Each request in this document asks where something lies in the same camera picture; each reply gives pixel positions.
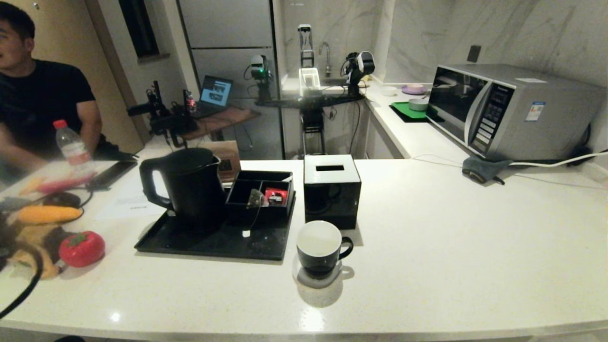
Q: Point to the black tissue box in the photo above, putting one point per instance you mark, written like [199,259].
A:
[332,199]

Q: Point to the yellow toy corn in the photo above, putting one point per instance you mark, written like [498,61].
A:
[47,214]

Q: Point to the small grey bowl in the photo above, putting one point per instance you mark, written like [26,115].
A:
[418,104]

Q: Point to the silver microwave oven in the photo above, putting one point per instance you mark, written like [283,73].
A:
[546,118]

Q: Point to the open laptop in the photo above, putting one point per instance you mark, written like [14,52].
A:
[216,92]

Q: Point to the white printed paper sheet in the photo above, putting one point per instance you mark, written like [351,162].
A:
[123,204]

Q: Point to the black cup white inside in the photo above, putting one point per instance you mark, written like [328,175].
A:
[318,259]

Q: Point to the red toy tomato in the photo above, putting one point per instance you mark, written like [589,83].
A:
[83,249]

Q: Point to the person in black t-shirt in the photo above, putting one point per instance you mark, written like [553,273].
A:
[42,95]

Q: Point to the plastic bottle red cap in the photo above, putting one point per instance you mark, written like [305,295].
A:
[71,147]

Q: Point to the purple plate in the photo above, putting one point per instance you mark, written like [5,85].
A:
[414,89]

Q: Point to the pink toy vegetable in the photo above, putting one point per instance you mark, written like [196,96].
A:
[66,184]

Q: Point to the white saucer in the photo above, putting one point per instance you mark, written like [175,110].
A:
[328,281]

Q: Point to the black serving tray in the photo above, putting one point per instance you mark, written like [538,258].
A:
[213,243]

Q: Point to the wooden desk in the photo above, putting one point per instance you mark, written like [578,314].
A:
[228,118]

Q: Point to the tan cloth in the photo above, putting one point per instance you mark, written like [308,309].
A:
[45,266]

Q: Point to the green cutting mat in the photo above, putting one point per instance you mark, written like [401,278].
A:
[403,118]

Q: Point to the grey-blue cloth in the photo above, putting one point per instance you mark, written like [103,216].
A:
[479,168]

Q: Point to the grey refrigerator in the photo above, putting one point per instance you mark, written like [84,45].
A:
[228,28]

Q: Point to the black electric kettle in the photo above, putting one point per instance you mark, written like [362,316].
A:
[194,190]

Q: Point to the green cutting board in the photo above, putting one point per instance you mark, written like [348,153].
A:
[403,109]

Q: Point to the upright black gripper stand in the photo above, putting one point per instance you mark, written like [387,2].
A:
[304,33]

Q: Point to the brown QR code sign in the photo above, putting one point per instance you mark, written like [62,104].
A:
[230,154]

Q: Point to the black smartphone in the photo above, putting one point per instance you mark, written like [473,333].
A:
[111,173]

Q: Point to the black wall outlet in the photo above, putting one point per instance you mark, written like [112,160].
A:
[474,53]

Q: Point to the small white bowl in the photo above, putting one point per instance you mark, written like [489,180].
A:
[388,90]

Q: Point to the white dish rack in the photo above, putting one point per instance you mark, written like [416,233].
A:
[308,78]

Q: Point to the dark window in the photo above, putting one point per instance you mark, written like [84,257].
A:
[137,28]

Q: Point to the red sachet packet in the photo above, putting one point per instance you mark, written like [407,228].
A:
[276,194]

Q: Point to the black compartment organizer box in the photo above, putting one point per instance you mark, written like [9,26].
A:
[259,216]

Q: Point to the beige wooden door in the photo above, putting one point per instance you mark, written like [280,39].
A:
[66,28]

